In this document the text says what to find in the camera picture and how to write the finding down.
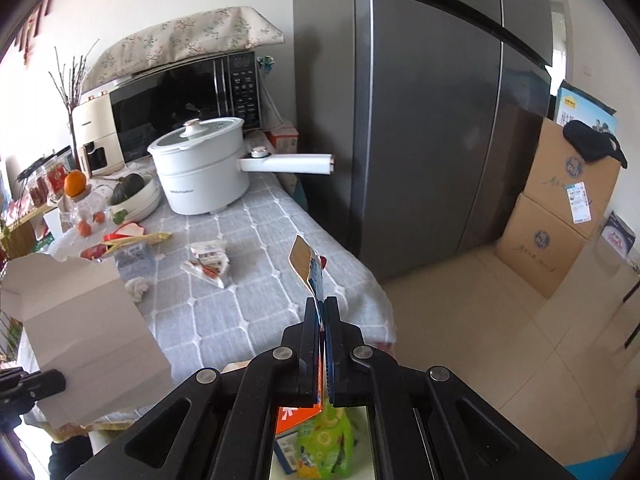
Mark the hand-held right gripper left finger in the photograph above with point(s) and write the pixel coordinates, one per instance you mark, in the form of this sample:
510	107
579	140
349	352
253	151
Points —
312	321

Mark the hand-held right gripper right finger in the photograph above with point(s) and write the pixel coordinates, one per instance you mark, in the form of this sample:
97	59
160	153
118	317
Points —
331	321

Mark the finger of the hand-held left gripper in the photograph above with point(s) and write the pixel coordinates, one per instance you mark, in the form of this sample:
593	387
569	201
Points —
35	385

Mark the blue printed cardboard piece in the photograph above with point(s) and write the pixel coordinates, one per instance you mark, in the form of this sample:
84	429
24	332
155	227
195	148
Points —
301	260

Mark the white red wrapper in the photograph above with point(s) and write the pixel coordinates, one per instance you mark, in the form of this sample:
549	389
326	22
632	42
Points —
207	262

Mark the white tissue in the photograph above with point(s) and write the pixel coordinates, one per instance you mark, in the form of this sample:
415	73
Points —
136	289

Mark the grey quilted tablecloth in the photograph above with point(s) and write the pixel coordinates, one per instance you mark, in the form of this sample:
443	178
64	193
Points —
250	280

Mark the orange printed carton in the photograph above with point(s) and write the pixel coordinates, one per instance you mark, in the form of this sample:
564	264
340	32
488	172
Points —
290	422

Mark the green snack packet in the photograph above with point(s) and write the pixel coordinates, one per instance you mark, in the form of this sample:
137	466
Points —
325	445

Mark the small orange tomatoes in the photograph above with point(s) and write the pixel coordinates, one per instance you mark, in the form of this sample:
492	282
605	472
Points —
83	228

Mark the red plastic lid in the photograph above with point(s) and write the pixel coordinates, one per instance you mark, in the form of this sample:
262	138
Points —
122	232

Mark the small orange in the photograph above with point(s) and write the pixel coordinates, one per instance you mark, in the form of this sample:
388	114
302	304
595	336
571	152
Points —
99	217

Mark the beige snack packet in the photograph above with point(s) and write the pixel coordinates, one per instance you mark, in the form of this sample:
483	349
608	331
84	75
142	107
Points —
150	239

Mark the white electric cooking pot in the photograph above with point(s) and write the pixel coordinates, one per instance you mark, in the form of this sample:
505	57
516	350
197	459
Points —
200	175

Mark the orange white carton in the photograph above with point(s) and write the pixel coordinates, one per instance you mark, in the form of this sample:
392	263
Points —
282	139

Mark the clear glass jar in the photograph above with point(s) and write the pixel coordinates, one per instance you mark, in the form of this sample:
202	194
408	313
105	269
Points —
90	207

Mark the large orange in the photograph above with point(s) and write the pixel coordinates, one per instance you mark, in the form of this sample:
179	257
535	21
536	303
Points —
75	183

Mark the red snack package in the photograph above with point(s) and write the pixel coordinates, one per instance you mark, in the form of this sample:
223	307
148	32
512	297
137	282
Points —
56	180

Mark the white bowl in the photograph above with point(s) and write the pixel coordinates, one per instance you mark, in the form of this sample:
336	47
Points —
145	200

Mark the grey refrigerator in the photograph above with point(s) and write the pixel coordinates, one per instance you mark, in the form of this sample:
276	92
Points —
425	135

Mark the dark green squash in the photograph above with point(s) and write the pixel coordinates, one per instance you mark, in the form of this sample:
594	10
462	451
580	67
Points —
127	189

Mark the brown cardboard box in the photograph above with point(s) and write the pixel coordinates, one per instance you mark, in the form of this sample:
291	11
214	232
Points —
565	180
537	250

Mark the black microwave oven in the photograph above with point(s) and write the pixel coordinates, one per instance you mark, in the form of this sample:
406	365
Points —
165	105

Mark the cream kitchen appliance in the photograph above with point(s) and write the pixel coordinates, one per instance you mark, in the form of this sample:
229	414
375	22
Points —
95	125

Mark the dried branches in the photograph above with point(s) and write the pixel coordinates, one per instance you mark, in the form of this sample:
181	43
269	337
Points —
70	90

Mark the white blue box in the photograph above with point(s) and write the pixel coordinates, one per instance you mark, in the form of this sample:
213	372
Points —
620	235

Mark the blue plastic stool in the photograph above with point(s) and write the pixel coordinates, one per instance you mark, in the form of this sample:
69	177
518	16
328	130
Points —
595	467

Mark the floral cloth cover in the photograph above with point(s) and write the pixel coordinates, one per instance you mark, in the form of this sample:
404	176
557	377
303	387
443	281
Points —
190	35

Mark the blue printed box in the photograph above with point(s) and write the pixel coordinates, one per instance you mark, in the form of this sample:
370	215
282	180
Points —
582	107

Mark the red wall hanging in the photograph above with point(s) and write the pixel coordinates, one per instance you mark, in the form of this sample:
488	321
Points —
32	25

